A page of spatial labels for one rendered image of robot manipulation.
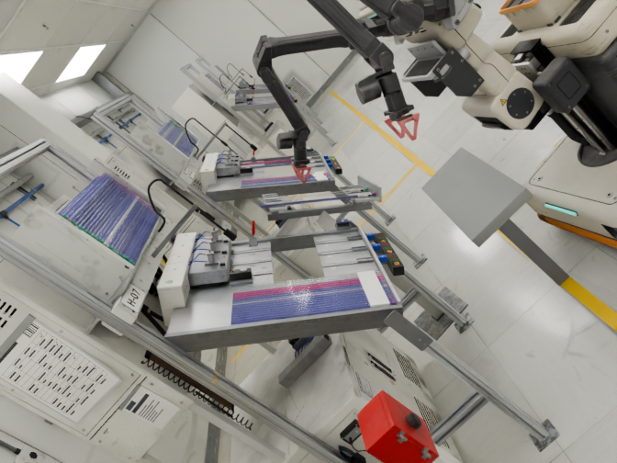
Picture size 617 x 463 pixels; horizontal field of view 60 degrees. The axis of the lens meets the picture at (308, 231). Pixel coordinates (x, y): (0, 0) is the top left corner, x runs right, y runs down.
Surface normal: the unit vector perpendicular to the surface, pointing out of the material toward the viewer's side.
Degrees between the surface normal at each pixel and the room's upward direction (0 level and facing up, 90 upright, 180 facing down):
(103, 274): 90
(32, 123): 90
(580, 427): 0
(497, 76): 90
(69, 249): 90
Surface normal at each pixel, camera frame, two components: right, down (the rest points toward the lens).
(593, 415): -0.74, -0.59
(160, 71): 0.10, 0.35
